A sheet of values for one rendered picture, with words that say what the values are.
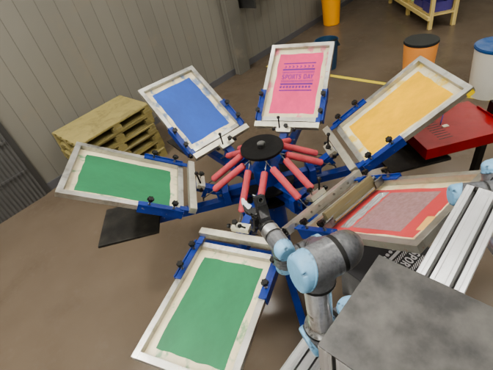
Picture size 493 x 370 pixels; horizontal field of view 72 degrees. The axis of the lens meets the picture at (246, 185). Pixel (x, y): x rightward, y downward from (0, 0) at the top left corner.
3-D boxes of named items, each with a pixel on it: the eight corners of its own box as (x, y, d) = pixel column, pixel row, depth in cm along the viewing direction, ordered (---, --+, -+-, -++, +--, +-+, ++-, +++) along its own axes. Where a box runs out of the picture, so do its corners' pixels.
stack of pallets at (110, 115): (141, 139, 557) (119, 93, 505) (170, 153, 510) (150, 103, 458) (78, 180, 501) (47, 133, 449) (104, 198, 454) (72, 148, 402)
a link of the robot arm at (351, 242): (369, 216, 97) (312, 228, 144) (336, 233, 94) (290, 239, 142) (388, 254, 95) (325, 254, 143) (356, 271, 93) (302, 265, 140)
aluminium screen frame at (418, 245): (494, 176, 153) (491, 169, 152) (420, 254, 130) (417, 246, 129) (364, 184, 224) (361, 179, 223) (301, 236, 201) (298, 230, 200)
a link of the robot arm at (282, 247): (279, 266, 127) (276, 252, 122) (266, 247, 136) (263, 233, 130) (298, 258, 129) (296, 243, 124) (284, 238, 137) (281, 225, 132)
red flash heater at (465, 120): (465, 111, 281) (468, 98, 273) (507, 141, 245) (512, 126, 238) (393, 130, 281) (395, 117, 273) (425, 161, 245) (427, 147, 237)
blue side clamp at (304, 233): (342, 238, 175) (336, 227, 174) (335, 244, 173) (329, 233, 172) (307, 233, 202) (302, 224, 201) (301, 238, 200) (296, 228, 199)
